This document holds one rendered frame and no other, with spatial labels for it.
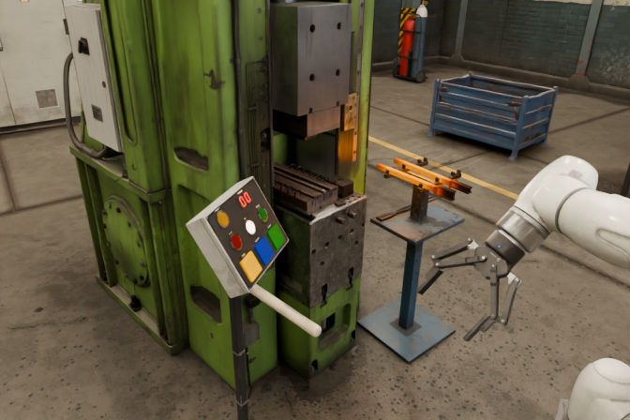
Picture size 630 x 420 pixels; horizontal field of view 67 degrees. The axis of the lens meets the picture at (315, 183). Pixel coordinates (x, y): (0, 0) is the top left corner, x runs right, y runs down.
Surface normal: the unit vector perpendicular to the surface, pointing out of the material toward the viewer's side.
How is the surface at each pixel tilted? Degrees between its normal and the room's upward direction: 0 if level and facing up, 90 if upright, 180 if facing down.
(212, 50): 89
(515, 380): 0
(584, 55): 90
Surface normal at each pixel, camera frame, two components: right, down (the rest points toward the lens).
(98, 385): 0.01, -0.91
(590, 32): -0.82, 0.22
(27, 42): 0.61, 0.33
